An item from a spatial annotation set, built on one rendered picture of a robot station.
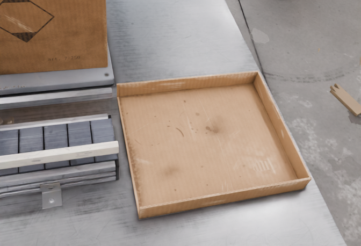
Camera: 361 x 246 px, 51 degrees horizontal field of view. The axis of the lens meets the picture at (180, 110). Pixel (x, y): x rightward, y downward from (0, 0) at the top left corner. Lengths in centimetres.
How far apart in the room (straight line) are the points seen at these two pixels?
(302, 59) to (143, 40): 152
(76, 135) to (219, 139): 27
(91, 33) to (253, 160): 38
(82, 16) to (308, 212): 52
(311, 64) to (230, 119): 157
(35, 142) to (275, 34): 192
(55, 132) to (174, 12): 47
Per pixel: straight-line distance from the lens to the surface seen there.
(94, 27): 72
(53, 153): 60
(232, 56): 89
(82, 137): 65
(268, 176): 71
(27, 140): 67
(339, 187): 184
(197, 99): 78
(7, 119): 76
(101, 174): 64
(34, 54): 77
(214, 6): 103
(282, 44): 234
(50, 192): 66
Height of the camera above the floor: 142
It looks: 51 degrees down
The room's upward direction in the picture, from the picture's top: 12 degrees clockwise
